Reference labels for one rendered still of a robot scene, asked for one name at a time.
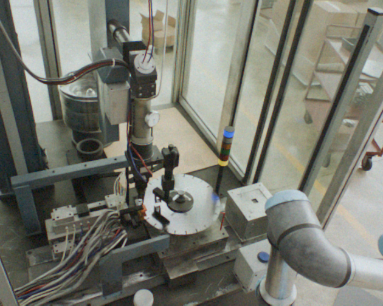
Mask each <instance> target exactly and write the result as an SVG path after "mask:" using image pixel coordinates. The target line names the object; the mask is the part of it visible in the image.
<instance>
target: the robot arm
mask: <svg viewBox="0 0 383 306"><path fill-rule="evenodd" d="M264 209H265V211H264V212H265V214H266V215H267V221H268V222H269V223H268V224H267V233H266V235H267V241H268V242H269V243H270V245H271V250H270V255H269V259H268V264H267V272H266V275H264V276H262V277H261V279H259V280H258V281H257V283H256V284H255V295H256V299H257V301H258V304H259V306H295V299H296V295H297V290H296V287H295V285H294V282H295V277H296V274H299V275H301V276H302V277H304V278H306V279H308V280H310V281H312V282H315V283H317V284H319V285H323V286H326V287H332V288H342V287H344V286H346V285H348V286H352V287H360V288H367V289H371V290H375V291H382V292H383V259H378V258H369V257H363V256H358V255H357V254H351V253H348V252H347V251H346V250H345V249H343V248H341V247H339V246H334V245H333V244H332V243H331V242H330V241H329V240H328V238H327V236H326V234H325V232H324V230H323V228H322V226H321V224H320V223H319V221H318V219H317V217H316V215H315V213H314V211H313V208H312V206H311V202H310V200H308V198H307V196H306V195H305V194H304V193H302V192H300V191H297V190H285V191H280V192H278V193H276V194H274V195H272V196H271V197H269V198H268V199H267V200H266V203H265V204H264ZM378 250H379V252H380V254H381V255H382V256H383V234H381V235H380V236H379V239H378ZM381 306H383V302H382V304H381Z"/></svg>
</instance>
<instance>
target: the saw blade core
mask: <svg viewBox="0 0 383 306"><path fill-rule="evenodd" d="M173 175H174V174H173ZM183 176H184V174H175V176H174V178H175V185H174V188H175V189H177V190H185V189H186V188H188V187H189V190H188V191H186V192H188V193H190V194H191V195H192V196H193V199H194V204H193V207H192V208H191V209H190V210H188V211H185V212H177V211H173V210H172V209H170V208H169V207H168V205H167V204H165V203H164V201H161V203H157V204H155V201H154V194H153V189H154V188H156V187H158V188H160V189H161V190H162V187H161V176H160V177H158V178H156V179H154V180H152V181H150V182H148V183H147V184H148V186H147V188H146V192H145V197H144V201H143V204H144V205H145V207H146V209H147V211H145V212H142V213H141V214H142V215H143V217H144V218H145V219H146V221H147V222H148V223H149V224H151V225H152V226H154V227H155V228H157V229H159V230H161V231H164V232H166V233H171V234H174V231H176V232H175V234H186V232H187V234H193V233H197V232H201V231H203V230H205V229H207V228H208V227H210V226H211V225H212V224H213V223H214V222H215V221H216V219H217V218H218V216H219V214H220V210H221V208H220V207H221V202H220V199H219V196H218V194H217V193H216V192H215V190H214V189H213V188H212V187H211V186H210V185H209V184H208V183H207V182H205V181H202V180H201V179H199V178H196V177H193V176H190V175H185V177H183ZM151 184H152V185H151ZM213 192H214V193H213ZM216 199H218V200H216ZM148 218H149V219H148ZM155 224H156V225H155ZM164 228H165V229H164ZM196 231H197V232H196Z"/></svg>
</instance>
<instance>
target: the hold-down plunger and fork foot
mask: <svg viewBox="0 0 383 306"><path fill-rule="evenodd" d="M153 194H154V201H155V204H156V202H157V197H158V198H159V199H160V203H161V201H164V203H165V204H167V205H169V204H170V203H171V202H172V201H173V198H172V197H171V196H170V191H164V192H163V190H161V189H160V188H158V187H156V188H154V189H153Z"/></svg>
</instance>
